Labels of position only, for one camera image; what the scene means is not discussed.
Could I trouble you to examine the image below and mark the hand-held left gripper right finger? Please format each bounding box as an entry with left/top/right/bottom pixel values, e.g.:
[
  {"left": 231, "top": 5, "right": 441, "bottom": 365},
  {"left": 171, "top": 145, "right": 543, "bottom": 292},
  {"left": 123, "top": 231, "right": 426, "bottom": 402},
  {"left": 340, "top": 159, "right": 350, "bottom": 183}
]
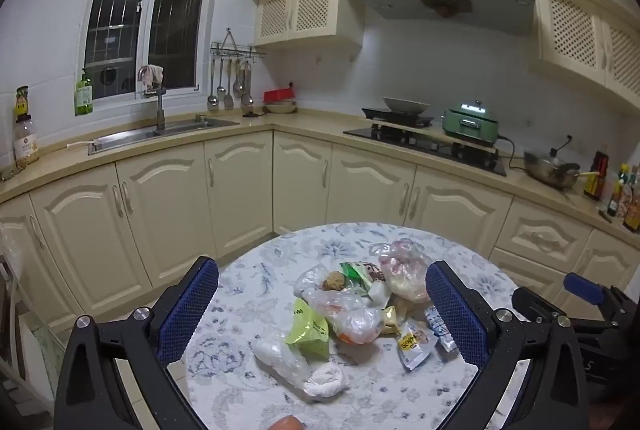
[{"left": 425, "top": 261, "right": 593, "bottom": 430}]

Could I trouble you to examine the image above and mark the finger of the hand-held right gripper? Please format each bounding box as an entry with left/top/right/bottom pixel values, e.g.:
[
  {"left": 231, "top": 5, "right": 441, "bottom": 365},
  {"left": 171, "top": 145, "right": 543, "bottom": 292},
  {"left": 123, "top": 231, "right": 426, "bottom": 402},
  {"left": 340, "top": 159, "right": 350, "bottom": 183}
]
[
  {"left": 564, "top": 273, "right": 640, "bottom": 323},
  {"left": 511, "top": 287, "right": 576, "bottom": 326}
]

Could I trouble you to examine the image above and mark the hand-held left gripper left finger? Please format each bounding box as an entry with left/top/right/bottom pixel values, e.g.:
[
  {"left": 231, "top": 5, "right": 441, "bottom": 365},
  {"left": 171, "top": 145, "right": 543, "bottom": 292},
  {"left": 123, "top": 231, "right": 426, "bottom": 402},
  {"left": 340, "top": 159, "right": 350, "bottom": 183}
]
[{"left": 54, "top": 256, "right": 221, "bottom": 430}]

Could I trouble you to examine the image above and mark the clear bag with orange contents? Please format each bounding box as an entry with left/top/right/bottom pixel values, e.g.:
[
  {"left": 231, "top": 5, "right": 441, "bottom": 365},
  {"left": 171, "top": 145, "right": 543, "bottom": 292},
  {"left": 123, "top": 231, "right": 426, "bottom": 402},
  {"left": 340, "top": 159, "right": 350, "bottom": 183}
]
[{"left": 302, "top": 288, "right": 386, "bottom": 346}]

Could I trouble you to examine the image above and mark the clear plastic wrap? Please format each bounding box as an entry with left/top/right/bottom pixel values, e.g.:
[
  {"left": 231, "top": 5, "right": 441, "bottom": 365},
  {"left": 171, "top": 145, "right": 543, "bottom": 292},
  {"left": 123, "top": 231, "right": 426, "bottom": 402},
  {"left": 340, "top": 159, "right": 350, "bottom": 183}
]
[{"left": 251, "top": 339, "right": 313, "bottom": 393}]

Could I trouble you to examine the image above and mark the person's left hand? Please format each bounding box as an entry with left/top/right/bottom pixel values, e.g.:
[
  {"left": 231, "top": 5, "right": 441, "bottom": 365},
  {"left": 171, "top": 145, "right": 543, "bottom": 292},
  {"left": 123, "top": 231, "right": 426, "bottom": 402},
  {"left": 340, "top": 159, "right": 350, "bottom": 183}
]
[{"left": 267, "top": 415, "right": 306, "bottom": 430}]

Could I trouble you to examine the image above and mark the small blue white wrapper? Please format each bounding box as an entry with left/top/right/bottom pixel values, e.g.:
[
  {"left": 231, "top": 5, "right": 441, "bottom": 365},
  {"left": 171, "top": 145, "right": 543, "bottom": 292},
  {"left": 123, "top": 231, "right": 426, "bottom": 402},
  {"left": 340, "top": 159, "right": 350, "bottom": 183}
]
[{"left": 424, "top": 304, "right": 458, "bottom": 353}]

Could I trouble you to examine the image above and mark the yellow white snack packet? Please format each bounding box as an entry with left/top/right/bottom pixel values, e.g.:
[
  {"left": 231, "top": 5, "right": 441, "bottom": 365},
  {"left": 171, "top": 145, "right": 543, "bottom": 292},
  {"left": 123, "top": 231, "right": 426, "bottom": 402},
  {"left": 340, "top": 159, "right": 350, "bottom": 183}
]
[{"left": 397, "top": 320, "right": 436, "bottom": 371}]

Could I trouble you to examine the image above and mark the gold foil wrapper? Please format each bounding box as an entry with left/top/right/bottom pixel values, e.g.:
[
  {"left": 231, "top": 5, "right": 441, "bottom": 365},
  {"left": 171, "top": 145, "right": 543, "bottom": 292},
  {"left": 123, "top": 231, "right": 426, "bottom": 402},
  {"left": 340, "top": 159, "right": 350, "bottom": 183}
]
[{"left": 380, "top": 305, "right": 411, "bottom": 336}]

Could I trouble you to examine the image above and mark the clear bag with pink contents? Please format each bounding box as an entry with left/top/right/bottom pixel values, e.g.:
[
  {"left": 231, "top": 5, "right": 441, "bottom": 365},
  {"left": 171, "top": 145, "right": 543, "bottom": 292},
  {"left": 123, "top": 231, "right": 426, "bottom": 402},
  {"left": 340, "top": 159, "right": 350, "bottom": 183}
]
[{"left": 370, "top": 239, "right": 433, "bottom": 302}]

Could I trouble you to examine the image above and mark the white plastic piece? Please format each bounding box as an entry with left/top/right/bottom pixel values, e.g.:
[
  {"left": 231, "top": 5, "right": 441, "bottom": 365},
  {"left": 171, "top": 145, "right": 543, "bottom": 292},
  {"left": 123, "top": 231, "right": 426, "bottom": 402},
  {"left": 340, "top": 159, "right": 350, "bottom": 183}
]
[{"left": 367, "top": 282, "right": 393, "bottom": 308}]

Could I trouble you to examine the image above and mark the yellow label bottle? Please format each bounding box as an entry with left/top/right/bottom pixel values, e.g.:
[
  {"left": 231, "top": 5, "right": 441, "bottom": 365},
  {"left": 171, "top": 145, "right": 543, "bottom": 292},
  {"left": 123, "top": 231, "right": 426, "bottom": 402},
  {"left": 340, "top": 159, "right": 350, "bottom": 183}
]
[{"left": 606, "top": 164, "right": 626, "bottom": 218}]

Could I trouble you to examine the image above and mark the green snack wrapper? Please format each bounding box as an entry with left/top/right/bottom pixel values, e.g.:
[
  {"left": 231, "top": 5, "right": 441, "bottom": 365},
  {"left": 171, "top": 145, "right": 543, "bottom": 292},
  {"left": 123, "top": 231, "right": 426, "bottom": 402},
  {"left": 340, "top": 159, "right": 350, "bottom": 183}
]
[{"left": 340, "top": 261, "right": 386, "bottom": 296}]

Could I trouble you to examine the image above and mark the lime green packet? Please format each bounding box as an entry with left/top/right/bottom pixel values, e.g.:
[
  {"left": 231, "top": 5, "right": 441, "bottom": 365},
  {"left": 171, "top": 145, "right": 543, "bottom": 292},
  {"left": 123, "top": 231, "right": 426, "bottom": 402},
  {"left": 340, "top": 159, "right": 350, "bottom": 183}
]
[{"left": 285, "top": 297, "right": 331, "bottom": 358}]

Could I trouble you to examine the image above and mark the steel pot with lid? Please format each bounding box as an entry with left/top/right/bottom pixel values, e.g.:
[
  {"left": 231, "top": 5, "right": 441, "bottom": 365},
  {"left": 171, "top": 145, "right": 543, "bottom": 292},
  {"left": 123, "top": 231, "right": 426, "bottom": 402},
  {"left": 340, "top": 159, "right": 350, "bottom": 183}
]
[{"left": 523, "top": 149, "right": 582, "bottom": 190}]

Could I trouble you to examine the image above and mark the small clear plastic bag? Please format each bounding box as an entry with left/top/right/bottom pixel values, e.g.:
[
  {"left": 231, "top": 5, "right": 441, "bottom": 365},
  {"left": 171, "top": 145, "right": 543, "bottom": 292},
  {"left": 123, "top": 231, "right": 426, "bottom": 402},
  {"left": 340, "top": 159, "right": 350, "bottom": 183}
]
[{"left": 295, "top": 262, "right": 331, "bottom": 296}]

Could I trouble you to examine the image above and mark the row of cream base cabinets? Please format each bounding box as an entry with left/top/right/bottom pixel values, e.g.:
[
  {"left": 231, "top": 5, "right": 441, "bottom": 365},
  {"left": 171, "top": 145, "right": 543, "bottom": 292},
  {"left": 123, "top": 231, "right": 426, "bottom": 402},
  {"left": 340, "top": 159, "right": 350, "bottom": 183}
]
[{"left": 0, "top": 130, "right": 640, "bottom": 361}]

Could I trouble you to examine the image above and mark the white tissue wad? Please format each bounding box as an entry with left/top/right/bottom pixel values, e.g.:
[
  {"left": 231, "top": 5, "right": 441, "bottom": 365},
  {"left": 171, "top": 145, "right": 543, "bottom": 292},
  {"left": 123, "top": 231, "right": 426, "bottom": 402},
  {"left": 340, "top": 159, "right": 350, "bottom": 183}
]
[{"left": 302, "top": 362, "right": 349, "bottom": 399}]

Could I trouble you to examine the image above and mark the steel sink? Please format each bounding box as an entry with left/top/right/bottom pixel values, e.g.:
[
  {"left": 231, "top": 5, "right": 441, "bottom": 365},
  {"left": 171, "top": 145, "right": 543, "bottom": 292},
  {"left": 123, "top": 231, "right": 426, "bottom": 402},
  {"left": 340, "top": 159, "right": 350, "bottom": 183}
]
[{"left": 87, "top": 116, "right": 241, "bottom": 156}]

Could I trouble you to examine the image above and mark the black gas stove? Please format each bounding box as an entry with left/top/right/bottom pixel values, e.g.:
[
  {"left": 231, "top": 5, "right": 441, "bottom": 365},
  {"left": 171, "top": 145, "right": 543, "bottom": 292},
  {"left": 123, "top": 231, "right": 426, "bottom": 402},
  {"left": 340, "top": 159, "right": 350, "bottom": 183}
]
[{"left": 342, "top": 126, "right": 507, "bottom": 177}]

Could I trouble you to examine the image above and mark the green electric pot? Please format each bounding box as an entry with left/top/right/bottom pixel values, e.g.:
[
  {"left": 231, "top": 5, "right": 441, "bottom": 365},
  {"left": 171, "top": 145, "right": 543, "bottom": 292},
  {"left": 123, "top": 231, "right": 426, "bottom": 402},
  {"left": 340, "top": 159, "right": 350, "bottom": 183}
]
[{"left": 441, "top": 100, "right": 501, "bottom": 145}]

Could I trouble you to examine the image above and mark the steel faucet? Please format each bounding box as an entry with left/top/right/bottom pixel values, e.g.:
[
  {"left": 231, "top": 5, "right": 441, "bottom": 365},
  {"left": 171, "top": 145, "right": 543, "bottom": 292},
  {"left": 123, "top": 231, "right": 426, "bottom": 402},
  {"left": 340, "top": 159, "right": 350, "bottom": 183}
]
[{"left": 141, "top": 85, "right": 168, "bottom": 133}]

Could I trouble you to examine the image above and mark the black flat pan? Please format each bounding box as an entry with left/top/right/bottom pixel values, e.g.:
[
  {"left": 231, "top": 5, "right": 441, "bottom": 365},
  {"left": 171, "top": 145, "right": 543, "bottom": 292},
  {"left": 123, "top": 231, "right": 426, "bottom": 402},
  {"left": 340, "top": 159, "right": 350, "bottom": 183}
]
[{"left": 361, "top": 107, "right": 435, "bottom": 127}]

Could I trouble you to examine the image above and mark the steel spatula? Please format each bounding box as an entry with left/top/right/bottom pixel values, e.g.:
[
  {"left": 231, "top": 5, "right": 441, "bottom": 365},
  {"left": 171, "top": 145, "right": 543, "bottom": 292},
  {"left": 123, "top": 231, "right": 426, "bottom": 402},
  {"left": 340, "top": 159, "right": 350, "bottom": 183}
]
[{"left": 224, "top": 59, "right": 235, "bottom": 110}]

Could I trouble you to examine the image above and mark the white bowl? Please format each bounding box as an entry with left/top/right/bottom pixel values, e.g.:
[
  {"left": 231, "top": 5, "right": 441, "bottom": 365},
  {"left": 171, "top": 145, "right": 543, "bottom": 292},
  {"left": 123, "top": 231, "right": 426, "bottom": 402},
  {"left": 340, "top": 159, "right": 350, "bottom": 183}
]
[{"left": 381, "top": 96, "right": 432, "bottom": 113}]

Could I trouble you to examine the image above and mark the beige countertop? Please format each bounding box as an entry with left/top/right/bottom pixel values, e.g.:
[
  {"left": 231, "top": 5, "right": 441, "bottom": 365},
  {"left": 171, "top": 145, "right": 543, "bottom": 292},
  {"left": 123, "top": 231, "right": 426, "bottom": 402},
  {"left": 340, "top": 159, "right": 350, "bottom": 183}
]
[{"left": 0, "top": 107, "right": 640, "bottom": 251}]

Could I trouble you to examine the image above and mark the glass jar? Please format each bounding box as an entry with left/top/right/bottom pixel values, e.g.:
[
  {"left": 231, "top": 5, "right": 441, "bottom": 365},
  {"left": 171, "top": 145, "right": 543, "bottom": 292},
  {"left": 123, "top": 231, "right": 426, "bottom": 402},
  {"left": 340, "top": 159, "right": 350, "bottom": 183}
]
[{"left": 13, "top": 114, "right": 40, "bottom": 166}]

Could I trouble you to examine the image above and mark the red container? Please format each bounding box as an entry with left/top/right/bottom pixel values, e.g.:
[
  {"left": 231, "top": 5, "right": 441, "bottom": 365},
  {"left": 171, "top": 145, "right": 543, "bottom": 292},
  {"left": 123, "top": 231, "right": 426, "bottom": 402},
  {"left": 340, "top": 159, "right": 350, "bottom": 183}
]
[{"left": 263, "top": 86, "right": 296, "bottom": 105}]

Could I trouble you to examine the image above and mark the pink cloth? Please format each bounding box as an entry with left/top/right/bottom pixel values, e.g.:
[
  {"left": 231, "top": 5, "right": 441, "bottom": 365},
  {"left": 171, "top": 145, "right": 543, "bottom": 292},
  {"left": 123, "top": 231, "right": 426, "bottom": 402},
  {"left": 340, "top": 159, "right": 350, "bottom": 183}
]
[{"left": 138, "top": 65, "right": 165, "bottom": 91}]

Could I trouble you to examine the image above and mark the green dish soap bottle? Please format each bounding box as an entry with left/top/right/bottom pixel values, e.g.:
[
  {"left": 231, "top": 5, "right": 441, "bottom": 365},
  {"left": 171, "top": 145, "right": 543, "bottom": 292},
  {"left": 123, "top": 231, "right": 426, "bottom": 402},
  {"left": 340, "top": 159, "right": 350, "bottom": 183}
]
[{"left": 75, "top": 69, "right": 94, "bottom": 117}]

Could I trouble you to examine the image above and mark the large lattice door cabinet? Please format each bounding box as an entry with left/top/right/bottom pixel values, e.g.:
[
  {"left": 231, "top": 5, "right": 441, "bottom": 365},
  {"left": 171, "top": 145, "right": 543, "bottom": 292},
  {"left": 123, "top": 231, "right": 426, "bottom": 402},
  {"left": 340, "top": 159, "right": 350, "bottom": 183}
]
[{"left": 530, "top": 0, "right": 640, "bottom": 106}]

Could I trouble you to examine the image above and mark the sliding window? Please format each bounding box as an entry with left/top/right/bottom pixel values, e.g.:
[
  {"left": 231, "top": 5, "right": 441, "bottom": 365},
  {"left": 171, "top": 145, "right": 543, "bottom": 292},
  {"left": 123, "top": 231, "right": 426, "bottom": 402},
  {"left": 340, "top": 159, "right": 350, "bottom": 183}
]
[{"left": 82, "top": 0, "right": 216, "bottom": 101}]

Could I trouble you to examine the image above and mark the small lattice door cabinet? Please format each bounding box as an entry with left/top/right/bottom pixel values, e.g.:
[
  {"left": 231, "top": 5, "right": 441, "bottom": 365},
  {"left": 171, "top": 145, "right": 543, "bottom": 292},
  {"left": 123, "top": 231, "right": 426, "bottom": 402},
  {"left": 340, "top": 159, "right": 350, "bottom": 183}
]
[{"left": 252, "top": 0, "right": 364, "bottom": 48}]

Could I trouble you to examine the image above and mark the black power cable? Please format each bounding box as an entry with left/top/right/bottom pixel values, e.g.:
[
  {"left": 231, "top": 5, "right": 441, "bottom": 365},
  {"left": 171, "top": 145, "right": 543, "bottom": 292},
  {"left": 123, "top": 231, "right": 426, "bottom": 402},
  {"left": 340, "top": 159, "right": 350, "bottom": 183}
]
[{"left": 497, "top": 135, "right": 573, "bottom": 171}]

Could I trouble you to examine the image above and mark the wire utensil rack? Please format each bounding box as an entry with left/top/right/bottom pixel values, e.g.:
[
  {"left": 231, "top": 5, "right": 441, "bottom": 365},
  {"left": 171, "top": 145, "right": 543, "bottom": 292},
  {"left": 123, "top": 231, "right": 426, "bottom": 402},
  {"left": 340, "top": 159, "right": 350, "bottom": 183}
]
[{"left": 210, "top": 28, "right": 267, "bottom": 61}]

